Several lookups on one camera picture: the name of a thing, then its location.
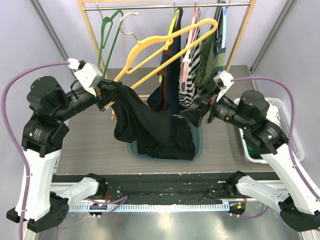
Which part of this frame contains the green velvet hanger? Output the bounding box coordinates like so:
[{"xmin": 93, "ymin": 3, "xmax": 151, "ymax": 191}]
[{"xmin": 98, "ymin": 9, "xmax": 124, "ymax": 76}]

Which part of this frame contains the orange yellow hanger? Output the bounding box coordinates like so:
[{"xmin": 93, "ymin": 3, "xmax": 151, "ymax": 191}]
[{"xmin": 104, "ymin": 11, "xmax": 219, "ymax": 108}]

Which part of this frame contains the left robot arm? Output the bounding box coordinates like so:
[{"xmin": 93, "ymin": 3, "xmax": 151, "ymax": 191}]
[{"xmin": 6, "ymin": 76, "xmax": 117, "ymax": 233}]

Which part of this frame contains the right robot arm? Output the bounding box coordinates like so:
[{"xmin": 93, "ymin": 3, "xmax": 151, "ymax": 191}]
[{"xmin": 180, "ymin": 90, "xmax": 320, "ymax": 232}]

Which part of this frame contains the striped black white tank top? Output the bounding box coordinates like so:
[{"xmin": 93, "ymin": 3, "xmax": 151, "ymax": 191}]
[{"xmin": 177, "ymin": 14, "xmax": 201, "ymax": 110}]

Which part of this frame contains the navy maroon tank top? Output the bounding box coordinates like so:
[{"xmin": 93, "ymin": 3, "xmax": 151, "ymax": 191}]
[{"xmin": 147, "ymin": 7, "xmax": 183, "ymax": 115}]

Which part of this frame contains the olive green tank top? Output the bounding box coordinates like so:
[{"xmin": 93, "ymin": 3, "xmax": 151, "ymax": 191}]
[{"xmin": 194, "ymin": 3, "xmax": 227, "ymax": 95}]

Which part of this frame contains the light blue hanger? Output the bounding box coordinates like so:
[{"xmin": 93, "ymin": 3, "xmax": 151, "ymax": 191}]
[{"xmin": 214, "ymin": 6, "xmax": 227, "ymax": 54}]

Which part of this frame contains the pink hanger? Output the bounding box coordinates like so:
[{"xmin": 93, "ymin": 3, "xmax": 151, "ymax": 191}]
[{"xmin": 179, "ymin": 6, "xmax": 201, "ymax": 83}]

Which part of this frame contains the neon yellow hanger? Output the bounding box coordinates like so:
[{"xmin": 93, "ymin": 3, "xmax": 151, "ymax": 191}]
[{"xmin": 158, "ymin": 9, "xmax": 181, "ymax": 83}]

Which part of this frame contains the blue plastic tub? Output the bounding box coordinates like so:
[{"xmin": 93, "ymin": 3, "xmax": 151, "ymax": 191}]
[{"xmin": 127, "ymin": 115, "xmax": 203, "ymax": 162}]

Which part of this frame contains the folded green garment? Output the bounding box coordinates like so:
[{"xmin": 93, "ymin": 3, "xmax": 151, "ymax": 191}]
[{"xmin": 244, "ymin": 139, "xmax": 262, "ymax": 160}]

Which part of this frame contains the white plastic basket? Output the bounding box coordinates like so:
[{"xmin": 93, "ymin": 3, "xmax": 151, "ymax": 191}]
[{"xmin": 233, "ymin": 96, "xmax": 306, "ymax": 164}]

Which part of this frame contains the wooden clothes rack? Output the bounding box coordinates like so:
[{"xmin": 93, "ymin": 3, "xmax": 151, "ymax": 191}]
[{"xmin": 76, "ymin": 0, "xmax": 258, "ymax": 121}]

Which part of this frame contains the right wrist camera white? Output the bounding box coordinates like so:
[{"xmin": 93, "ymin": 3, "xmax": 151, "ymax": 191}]
[{"xmin": 213, "ymin": 70, "xmax": 234, "ymax": 102}]

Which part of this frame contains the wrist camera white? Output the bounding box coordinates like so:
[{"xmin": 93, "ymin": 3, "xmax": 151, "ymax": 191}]
[
  {"xmin": 213, "ymin": 70, "xmax": 234, "ymax": 102},
  {"xmin": 67, "ymin": 58, "xmax": 103, "ymax": 97}
]

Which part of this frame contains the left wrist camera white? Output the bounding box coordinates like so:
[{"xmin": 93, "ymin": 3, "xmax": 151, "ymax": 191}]
[{"xmin": 67, "ymin": 58, "xmax": 103, "ymax": 97}]

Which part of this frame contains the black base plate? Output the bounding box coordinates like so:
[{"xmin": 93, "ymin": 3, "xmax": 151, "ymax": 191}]
[{"xmin": 52, "ymin": 171, "xmax": 266, "ymax": 205}]

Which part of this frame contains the white slotted cable duct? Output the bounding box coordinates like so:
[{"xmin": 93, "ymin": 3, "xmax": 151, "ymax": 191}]
[{"xmin": 69, "ymin": 201, "xmax": 230, "ymax": 213}]

